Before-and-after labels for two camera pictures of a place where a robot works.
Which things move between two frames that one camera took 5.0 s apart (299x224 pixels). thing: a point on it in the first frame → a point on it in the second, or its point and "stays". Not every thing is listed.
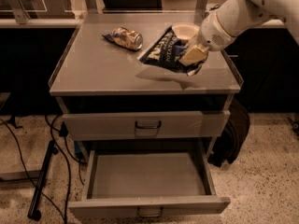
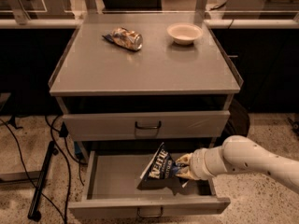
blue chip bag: [165, 52] → [161, 173]
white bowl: [186, 31] stays
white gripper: [212, 34] → [197, 165]
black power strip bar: [34, 213] stays
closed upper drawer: [147, 125] stays
